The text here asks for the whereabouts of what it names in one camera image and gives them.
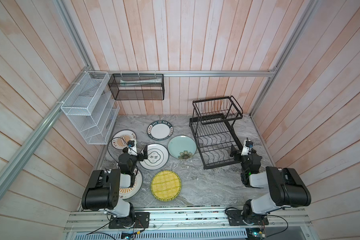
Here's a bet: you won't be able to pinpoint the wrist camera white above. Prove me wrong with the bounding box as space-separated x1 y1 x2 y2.
127 140 138 156
241 138 256 156

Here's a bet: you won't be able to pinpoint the white plate green lettered rim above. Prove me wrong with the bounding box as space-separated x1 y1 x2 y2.
147 120 174 141

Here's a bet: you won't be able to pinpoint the yellow woven round plate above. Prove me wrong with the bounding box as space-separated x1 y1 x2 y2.
151 170 182 202

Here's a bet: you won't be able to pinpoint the white plate dark rim characters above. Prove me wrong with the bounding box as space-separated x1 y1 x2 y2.
140 144 169 170

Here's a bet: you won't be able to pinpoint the right aluminium frame post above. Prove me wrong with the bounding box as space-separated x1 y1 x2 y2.
249 1 321 118

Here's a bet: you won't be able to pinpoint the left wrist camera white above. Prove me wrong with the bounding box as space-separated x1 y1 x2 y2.
127 140 138 156

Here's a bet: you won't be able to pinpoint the aluminium mounting rail base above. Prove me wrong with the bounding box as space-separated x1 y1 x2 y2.
63 206 319 240

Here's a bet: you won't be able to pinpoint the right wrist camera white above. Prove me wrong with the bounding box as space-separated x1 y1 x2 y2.
241 138 256 156

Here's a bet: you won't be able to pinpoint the near orange sunburst plate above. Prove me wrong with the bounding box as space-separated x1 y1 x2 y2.
119 169 143 200

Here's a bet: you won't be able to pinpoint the mint green flower plate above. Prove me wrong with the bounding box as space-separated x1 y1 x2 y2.
168 136 197 160

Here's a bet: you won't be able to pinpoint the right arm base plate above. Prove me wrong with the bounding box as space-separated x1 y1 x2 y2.
224 208 269 227

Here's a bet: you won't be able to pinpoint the orange sunburst plate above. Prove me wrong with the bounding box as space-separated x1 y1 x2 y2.
119 169 143 200
111 130 137 150

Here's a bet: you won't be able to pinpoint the left aluminium frame bar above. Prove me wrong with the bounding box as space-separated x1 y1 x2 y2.
0 66 92 201

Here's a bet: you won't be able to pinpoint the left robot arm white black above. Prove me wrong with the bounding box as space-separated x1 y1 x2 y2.
81 145 150 229

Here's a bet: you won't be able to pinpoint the far orange sunburst plate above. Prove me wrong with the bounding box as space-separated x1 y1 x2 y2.
111 130 137 150

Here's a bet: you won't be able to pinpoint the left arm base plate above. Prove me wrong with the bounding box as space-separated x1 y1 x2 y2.
109 212 150 229

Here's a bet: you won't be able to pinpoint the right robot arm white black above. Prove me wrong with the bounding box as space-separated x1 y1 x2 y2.
230 147 312 225

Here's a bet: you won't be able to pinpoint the black mesh wall basket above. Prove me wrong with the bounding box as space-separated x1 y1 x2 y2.
108 73 165 101

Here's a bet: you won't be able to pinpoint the black two-tier dish rack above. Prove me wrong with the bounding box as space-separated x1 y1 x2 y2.
189 96 243 170

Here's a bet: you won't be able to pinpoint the horizontal aluminium frame bar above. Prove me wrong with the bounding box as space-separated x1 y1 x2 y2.
104 70 276 77

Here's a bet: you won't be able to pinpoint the white wire mesh shelf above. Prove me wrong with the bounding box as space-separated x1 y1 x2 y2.
61 71 120 145

